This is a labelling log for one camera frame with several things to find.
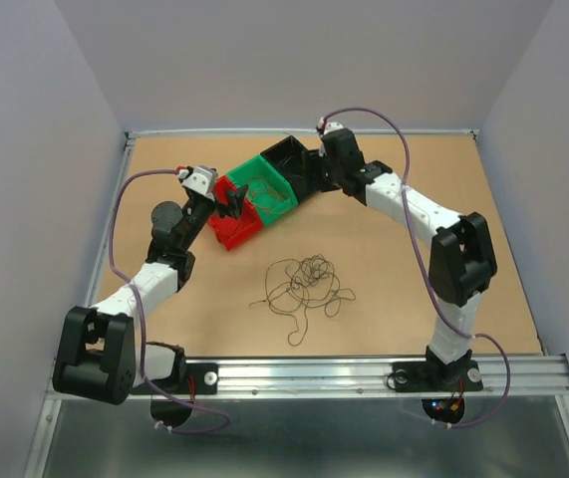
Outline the black plastic bin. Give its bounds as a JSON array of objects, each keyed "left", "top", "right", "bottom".
[{"left": 260, "top": 135, "right": 317, "bottom": 203}]

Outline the red plastic bin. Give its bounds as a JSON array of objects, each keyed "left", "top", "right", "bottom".
[{"left": 208, "top": 175, "right": 264, "bottom": 251}]

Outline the green plastic bin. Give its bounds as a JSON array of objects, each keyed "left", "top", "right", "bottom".
[{"left": 226, "top": 155, "right": 298, "bottom": 227}]

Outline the thin cable bundle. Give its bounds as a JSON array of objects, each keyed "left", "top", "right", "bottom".
[{"left": 248, "top": 252, "right": 358, "bottom": 348}]

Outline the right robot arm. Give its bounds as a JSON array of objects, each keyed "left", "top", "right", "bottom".
[{"left": 304, "top": 122, "right": 497, "bottom": 393}]

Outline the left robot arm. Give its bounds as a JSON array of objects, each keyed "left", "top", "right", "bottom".
[{"left": 52, "top": 186, "right": 248, "bottom": 404}]

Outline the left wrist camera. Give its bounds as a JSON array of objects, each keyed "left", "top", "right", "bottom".
[{"left": 177, "top": 165, "right": 218, "bottom": 201}]

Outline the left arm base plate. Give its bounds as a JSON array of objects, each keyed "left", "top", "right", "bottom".
[{"left": 152, "top": 360, "right": 219, "bottom": 396}]

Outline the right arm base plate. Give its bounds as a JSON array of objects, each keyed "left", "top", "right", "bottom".
[{"left": 386, "top": 360, "right": 484, "bottom": 393}]

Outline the aluminium rail frame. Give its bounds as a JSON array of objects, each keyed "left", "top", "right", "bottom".
[{"left": 44, "top": 128, "right": 569, "bottom": 399}]

